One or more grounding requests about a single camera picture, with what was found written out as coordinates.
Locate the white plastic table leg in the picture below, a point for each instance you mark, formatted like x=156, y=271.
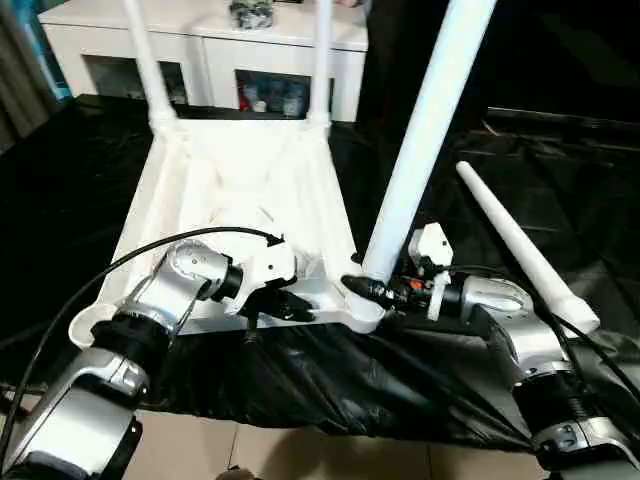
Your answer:
x=320, y=65
x=510, y=235
x=425, y=125
x=150, y=65

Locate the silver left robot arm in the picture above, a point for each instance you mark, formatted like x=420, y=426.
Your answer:
x=180, y=290

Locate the black plastic mat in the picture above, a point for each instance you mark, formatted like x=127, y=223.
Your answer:
x=75, y=200

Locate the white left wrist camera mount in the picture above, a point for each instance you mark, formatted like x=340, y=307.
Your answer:
x=272, y=265

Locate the white cabinet with glass doors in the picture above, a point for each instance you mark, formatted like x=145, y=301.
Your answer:
x=225, y=50

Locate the grey crumpled bag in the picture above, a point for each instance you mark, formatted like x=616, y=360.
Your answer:
x=251, y=13

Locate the grey curtain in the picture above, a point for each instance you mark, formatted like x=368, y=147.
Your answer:
x=25, y=80

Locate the white plastic table top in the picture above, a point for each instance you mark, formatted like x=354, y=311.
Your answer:
x=240, y=175

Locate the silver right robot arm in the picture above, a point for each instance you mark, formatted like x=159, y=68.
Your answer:
x=530, y=340

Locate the black metal frame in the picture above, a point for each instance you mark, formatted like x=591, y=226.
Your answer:
x=560, y=116

